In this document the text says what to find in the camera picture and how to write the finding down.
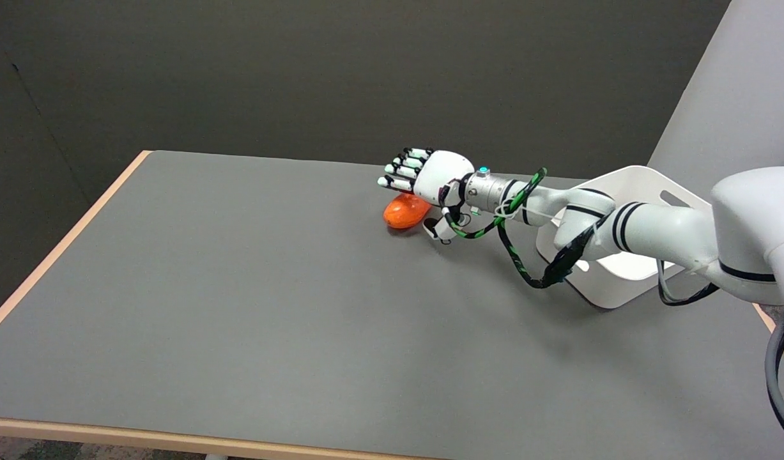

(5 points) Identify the black green braided cable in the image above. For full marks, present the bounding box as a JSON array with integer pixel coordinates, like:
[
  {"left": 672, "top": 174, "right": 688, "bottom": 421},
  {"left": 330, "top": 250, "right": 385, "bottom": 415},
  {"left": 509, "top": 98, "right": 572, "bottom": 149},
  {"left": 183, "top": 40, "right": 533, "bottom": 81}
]
[{"left": 443, "top": 167, "right": 616, "bottom": 289}]

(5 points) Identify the white plastic basket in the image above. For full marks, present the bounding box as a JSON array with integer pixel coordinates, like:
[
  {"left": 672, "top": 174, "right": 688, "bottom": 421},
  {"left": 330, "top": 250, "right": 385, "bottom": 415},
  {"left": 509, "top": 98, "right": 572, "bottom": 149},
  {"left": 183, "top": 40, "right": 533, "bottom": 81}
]
[{"left": 535, "top": 165, "right": 718, "bottom": 311}]

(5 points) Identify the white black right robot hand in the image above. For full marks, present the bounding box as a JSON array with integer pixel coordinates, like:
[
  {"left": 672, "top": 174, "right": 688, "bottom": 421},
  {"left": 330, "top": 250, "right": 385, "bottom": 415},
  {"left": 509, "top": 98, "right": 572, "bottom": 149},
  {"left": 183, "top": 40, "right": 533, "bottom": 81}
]
[{"left": 377, "top": 148, "right": 476, "bottom": 245}]

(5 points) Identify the grey black robot cable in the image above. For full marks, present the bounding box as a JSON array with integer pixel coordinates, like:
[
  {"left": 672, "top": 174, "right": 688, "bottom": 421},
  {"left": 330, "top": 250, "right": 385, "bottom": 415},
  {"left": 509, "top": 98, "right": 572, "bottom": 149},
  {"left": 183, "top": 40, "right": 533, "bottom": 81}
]
[{"left": 656, "top": 258, "right": 784, "bottom": 452}]

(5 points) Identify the orange mango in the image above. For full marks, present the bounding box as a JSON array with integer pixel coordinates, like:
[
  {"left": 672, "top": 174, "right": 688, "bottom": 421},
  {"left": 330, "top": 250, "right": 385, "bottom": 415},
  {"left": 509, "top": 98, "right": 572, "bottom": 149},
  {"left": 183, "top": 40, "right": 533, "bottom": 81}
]
[{"left": 383, "top": 193, "right": 433, "bottom": 229}]

